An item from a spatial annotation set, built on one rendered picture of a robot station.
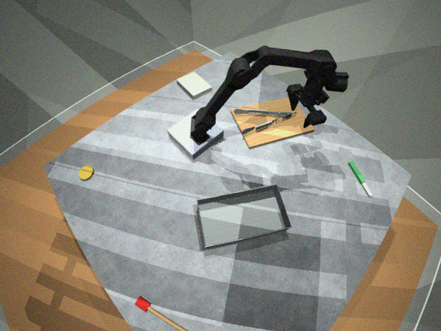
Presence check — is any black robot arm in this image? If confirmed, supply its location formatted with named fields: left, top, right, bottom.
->
left=190, top=46, right=349, bottom=145

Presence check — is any yellow flat disc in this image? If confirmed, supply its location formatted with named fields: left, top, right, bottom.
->
left=79, top=165, right=94, bottom=180

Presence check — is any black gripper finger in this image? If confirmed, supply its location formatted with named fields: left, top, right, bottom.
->
left=303, top=118, right=311, bottom=128
left=287, top=93, right=299, bottom=111

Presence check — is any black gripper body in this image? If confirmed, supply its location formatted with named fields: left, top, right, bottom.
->
left=287, top=84, right=327, bottom=126

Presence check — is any light wooden board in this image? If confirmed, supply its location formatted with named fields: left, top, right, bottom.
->
left=231, top=98, right=315, bottom=149

